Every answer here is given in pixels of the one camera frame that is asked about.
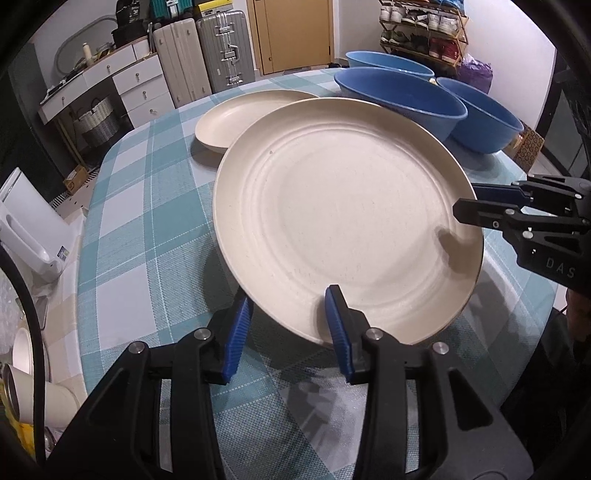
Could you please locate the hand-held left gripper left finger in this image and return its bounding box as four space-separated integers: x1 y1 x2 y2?
46 288 254 480

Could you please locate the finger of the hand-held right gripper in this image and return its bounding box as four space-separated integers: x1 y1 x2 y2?
471 176 589 215
452 198 587 247

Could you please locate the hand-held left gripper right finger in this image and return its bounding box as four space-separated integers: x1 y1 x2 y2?
324 284 536 480

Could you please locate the blue bowl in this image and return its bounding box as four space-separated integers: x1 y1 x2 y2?
345 50 435 78
334 67 469 143
436 77 525 154

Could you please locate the cream plate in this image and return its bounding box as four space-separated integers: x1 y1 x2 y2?
212 98 485 348
194 90 321 153

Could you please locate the patterned brown board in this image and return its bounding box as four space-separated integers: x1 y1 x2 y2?
512 127 546 175

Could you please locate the purple plastic bag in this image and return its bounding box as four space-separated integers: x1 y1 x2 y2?
459 54 494 93

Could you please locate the teal checked tablecloth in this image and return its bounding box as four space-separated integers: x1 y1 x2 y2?
78 69 559 480

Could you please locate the wooden shoe rack with shoes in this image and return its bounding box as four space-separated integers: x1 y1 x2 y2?
379 0 467 61

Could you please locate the white cup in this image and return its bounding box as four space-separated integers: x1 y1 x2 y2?
9 367 78 428

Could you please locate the small cardboard box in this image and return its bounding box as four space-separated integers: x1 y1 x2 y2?
64 166 96 193

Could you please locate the white appliance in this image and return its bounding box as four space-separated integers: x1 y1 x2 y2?
0 167 75 280

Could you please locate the woven storage basket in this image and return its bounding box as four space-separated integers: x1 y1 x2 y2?
72 97 122 148

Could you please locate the tan wooden door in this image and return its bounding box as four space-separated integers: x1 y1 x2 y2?
246 0 334 75

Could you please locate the white drawer dresser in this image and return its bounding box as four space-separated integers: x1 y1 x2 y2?
38 44 176 127

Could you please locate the beige ribbed suitcase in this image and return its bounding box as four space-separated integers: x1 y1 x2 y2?
152 18 213 108

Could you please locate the silver ribbed suitcase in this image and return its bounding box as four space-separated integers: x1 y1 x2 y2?
196 10 256 94

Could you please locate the yellow black shoe box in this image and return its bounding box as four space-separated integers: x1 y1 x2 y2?
193 0 223 19

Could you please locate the black bag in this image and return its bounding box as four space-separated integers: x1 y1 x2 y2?
113 0 152 47

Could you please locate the teal suitcase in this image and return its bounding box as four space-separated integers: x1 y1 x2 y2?
150 0 194 21

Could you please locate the oval grey mirror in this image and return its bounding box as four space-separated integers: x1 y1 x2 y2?
54 15 118 70

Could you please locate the black cable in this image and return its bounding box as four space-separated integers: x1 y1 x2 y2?
0 244 49 462

